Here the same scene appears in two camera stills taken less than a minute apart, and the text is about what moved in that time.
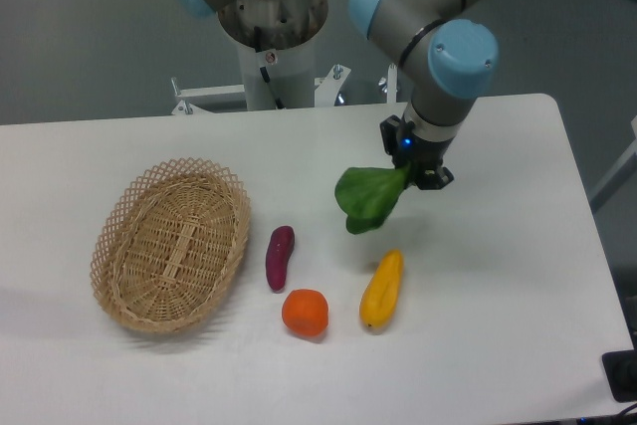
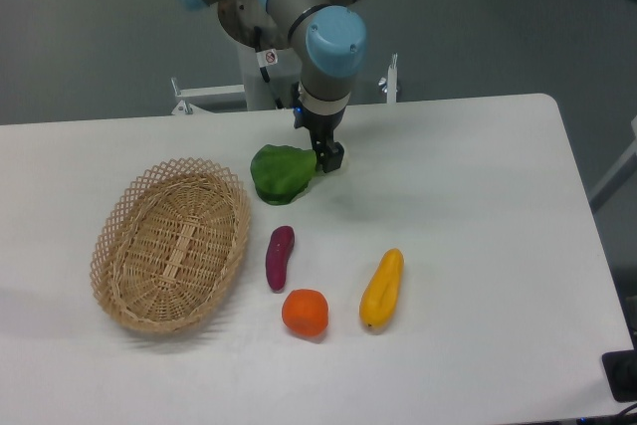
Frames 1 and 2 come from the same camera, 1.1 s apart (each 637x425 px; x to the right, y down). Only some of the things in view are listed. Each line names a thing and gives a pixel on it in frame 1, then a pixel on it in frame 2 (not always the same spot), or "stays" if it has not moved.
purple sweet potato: x=279 y=252 stays
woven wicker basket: x=170 y=245 stays
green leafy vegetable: x=366 y=195 -> x=281 y=173
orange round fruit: x=306 y=313 stays
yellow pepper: x=381 y=295 stays
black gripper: x=421 y=154 -> x=328 y=152
